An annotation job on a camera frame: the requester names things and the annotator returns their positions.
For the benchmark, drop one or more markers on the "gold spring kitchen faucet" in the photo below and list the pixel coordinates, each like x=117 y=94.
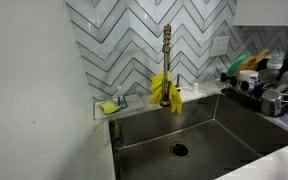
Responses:
x=166 y=36

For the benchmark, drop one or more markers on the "white sponge tray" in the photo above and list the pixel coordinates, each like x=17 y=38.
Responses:
x=134 y=103

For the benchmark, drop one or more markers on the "clear soap bottle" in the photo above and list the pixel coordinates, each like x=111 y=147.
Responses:
x=121 y=98

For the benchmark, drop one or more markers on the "yellow rubber glove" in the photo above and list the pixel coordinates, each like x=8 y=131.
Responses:
x=175 y=96

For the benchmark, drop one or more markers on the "yellow sponge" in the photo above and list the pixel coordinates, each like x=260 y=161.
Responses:
x=109 y=107

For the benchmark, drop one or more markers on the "small sink caddy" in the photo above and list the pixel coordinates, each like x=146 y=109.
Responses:
x=117 y=130

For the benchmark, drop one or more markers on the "small white bottle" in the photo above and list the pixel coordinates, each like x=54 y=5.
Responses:
x=195 y=88

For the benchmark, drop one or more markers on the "sink drain strainer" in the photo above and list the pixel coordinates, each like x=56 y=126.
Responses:
x=180 y=150

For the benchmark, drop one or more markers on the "stainless steel sink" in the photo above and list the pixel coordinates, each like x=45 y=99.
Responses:
x=224 y=143

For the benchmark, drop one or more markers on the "white mug blue print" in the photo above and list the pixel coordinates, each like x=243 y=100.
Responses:
x=248 y=78

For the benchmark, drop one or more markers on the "round bamboo plate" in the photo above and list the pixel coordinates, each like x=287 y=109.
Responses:
x=249 y=63

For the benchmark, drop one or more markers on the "bamboo cutting board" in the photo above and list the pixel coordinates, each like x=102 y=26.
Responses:
x=262 y=55

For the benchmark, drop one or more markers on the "steel utensil cup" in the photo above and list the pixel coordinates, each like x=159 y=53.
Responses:
x=272 y=101

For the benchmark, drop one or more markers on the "clear baby bottle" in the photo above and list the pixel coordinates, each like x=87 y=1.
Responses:
x=273 y=66

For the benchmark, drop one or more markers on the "white upper cabinet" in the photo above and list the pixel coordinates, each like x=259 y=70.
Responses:
x=267 y=11

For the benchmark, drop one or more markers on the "white wall outlet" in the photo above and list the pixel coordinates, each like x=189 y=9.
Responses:
x=220 y=46

